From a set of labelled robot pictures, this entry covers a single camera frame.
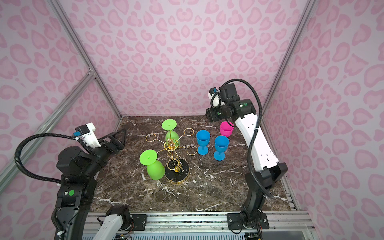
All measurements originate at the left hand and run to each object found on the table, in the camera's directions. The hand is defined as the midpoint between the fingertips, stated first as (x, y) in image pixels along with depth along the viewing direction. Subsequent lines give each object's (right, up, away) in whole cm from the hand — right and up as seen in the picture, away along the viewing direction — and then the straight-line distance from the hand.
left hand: (119, 129), depth 60 cm
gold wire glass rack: (+19, -25, +30) cm, 43 cm away
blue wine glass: (+45, -9, +25) cm, 52 cm away
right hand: (+39, +9, +15) cm, 42 cm away
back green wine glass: (+17, +2, +15) cm, 23 cm away
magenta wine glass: (+48, 0, +32) cm, 58 cm away
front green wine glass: (+12, -19, +9) cm, 24 cm away
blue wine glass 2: (+34, -5, +32) cm, 47 cm away
